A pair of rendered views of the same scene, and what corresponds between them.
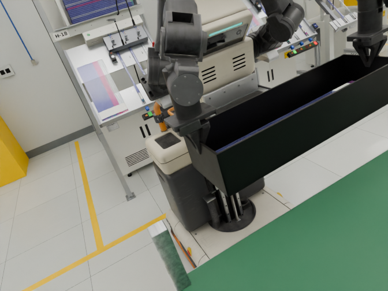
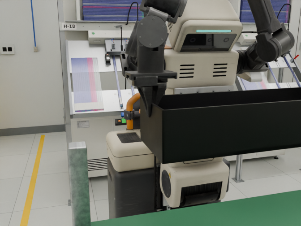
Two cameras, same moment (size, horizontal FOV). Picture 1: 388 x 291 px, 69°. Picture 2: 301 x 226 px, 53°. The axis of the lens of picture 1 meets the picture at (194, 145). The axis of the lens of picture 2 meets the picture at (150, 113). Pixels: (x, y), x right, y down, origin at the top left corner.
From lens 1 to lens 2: 0.19 m
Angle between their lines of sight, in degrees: 15
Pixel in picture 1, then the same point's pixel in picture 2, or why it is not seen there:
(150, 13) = not seen: hidden behind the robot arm
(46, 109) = (28, 95)
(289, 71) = not seen: hidden behind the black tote
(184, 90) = (148, 31)
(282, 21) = (269, 40)
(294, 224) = (223, 213)
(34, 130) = (8, 110)
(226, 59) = (207, 62)
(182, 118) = (142, 70)
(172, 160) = (127, 157)
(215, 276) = not seen: outside the picture
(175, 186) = (120, 187)
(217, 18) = (208, 19)
